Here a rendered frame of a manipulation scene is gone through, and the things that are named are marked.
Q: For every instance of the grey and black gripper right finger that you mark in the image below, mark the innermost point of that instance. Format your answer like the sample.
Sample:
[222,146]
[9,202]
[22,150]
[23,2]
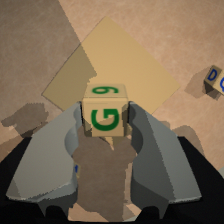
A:
[171,174]

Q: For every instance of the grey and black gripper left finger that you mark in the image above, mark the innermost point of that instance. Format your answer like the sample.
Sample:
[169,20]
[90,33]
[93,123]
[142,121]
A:
[39,172]

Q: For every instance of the tan letter block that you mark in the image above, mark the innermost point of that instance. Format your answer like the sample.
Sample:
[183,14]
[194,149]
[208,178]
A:
[105,110]
[215,79]
[77,169]

